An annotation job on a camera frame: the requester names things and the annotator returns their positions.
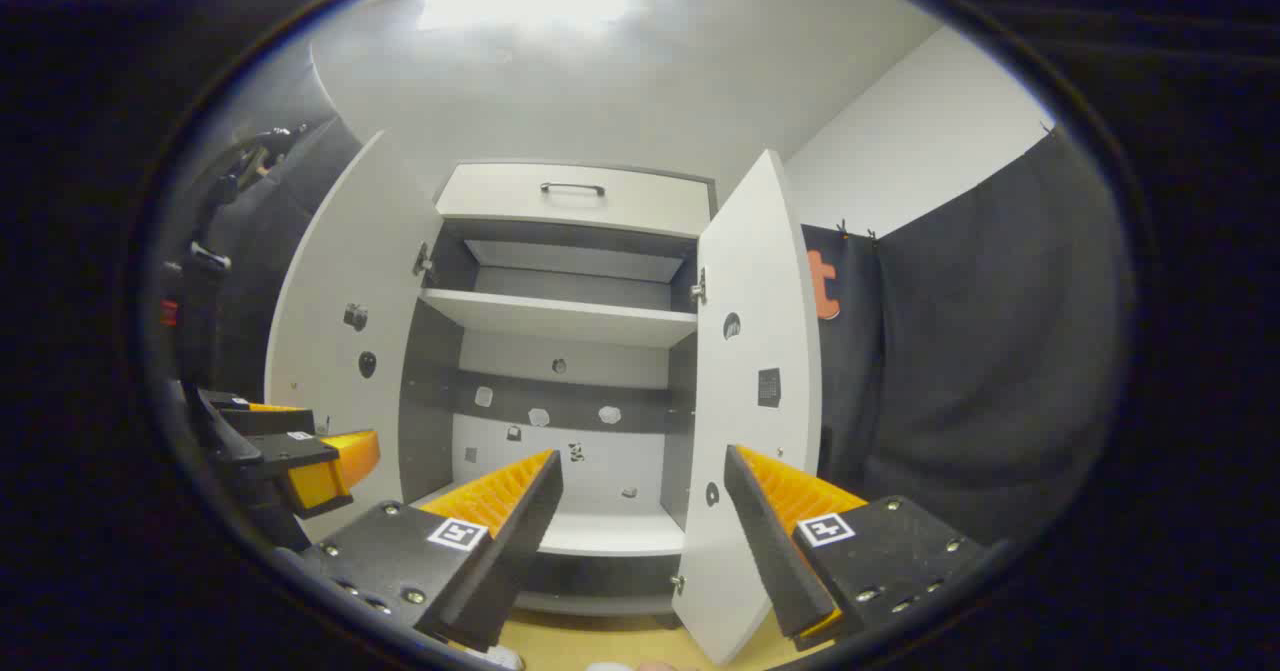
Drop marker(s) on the white cabinet door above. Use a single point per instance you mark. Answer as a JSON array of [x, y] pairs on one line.
[[330, 371], [745, 431]]

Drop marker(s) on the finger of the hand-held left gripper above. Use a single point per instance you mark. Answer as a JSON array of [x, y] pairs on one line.
[[300, 456], [270, 419]]

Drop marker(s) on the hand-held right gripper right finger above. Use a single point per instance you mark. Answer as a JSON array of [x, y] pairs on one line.
[[770, 541]]

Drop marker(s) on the white shoe cabinet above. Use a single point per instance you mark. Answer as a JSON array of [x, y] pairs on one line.
[[570, 536]]

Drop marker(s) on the white cabinet drawer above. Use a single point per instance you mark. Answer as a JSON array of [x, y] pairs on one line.
[[500, 196]]

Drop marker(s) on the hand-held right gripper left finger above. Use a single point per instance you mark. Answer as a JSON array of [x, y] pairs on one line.
[[510, 551]]

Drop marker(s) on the white cabinet shelf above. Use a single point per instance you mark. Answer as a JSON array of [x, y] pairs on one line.
[[560, 319]]

